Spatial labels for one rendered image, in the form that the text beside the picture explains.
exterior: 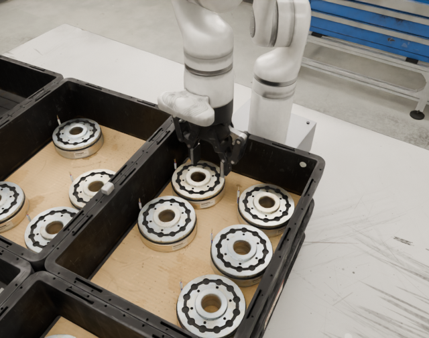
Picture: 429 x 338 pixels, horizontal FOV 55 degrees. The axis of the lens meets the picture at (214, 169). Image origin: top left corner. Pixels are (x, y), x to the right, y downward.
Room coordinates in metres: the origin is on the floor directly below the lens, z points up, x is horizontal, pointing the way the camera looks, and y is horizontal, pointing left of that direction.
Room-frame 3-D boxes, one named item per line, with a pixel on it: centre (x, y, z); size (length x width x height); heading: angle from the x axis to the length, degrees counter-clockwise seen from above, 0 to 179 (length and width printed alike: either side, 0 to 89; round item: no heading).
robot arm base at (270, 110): (0.74, -0.12, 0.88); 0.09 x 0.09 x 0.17; 60
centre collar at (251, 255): (0.39, -0.05, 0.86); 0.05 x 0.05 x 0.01
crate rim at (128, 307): (0.42, 0.02, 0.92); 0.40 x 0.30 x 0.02; 153
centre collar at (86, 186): (0.52, 0.22, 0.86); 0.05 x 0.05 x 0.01
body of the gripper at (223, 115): (0.52, 0.01, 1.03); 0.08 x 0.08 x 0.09
